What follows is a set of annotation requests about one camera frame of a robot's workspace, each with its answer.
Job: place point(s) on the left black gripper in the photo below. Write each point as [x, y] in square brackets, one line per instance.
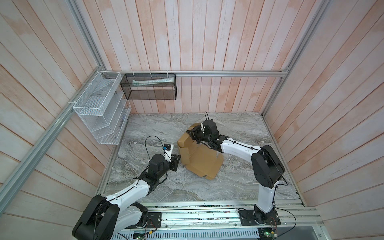
[174, 162]

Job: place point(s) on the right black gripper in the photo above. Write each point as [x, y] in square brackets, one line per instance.
[193, 132]

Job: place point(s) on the brown cardboard box sheet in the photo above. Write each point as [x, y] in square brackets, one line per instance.
[199, 159]

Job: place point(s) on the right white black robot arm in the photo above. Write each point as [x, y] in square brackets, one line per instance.
[267, 167]

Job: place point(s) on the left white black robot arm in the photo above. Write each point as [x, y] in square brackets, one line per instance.
[106, 216]

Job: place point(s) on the paper sheet in basket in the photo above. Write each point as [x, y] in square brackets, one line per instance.
[154, 82]

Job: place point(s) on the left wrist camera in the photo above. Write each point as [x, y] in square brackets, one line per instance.
[168, 148]

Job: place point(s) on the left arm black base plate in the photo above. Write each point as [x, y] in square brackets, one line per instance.
[151, 220]

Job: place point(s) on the black wire mesh basket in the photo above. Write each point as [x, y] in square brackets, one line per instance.
[149, 93]

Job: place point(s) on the aluminium frame rail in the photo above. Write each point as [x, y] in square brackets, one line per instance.
[212, 73]

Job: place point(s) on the white wire mesh shelf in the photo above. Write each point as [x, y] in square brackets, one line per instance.
[102, 108]

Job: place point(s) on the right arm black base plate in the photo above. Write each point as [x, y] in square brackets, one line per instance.
[258, 218]

